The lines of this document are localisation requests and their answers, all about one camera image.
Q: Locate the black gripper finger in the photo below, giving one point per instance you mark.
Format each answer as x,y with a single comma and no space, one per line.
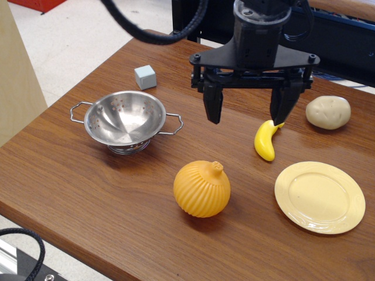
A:
213,101
283,100

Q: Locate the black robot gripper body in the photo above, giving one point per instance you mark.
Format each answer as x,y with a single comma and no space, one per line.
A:
253,57

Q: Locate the yellow plastic toy banana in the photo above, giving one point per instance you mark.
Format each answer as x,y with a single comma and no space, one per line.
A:
263,140

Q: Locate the stainless steel colander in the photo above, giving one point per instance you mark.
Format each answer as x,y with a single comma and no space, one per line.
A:
126,121

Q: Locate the beige toy potato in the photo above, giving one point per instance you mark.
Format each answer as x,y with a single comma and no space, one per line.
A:
328,112

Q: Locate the grey-blue cube block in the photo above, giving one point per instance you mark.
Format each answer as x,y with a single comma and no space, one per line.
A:
145,77

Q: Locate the orange plastic toy onion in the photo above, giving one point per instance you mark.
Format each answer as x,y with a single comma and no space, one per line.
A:
202,188

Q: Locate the pale yellow plate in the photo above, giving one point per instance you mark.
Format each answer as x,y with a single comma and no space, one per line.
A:
320,197

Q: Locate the red object on floor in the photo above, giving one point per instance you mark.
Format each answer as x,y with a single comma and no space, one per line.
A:
38,5

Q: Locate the light wooden panel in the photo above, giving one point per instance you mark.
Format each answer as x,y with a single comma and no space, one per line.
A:
22,99

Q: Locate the silver aluminium rail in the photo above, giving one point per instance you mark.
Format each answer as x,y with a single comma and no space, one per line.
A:
17,265

